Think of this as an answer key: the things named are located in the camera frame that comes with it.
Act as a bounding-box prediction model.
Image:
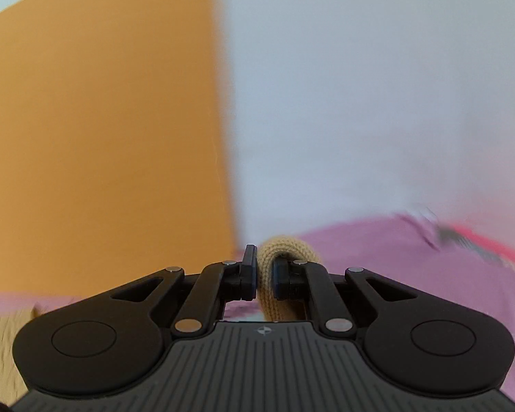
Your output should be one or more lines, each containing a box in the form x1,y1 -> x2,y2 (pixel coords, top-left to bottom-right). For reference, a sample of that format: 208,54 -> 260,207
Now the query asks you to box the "mustard cable-knit cardigan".
0,232 -> 323,409

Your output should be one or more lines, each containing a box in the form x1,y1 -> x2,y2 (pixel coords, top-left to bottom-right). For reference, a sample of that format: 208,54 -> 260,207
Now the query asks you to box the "pink printed bed sheet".
0,211 -> 515,409

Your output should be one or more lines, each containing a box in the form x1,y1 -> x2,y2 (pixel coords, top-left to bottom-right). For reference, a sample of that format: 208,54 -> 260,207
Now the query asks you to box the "red mattress edge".
437,224 -> 515,271

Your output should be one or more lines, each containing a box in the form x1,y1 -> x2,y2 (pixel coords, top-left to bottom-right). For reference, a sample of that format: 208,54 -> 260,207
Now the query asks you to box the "orange headboard panel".
0,0 -> 236,296

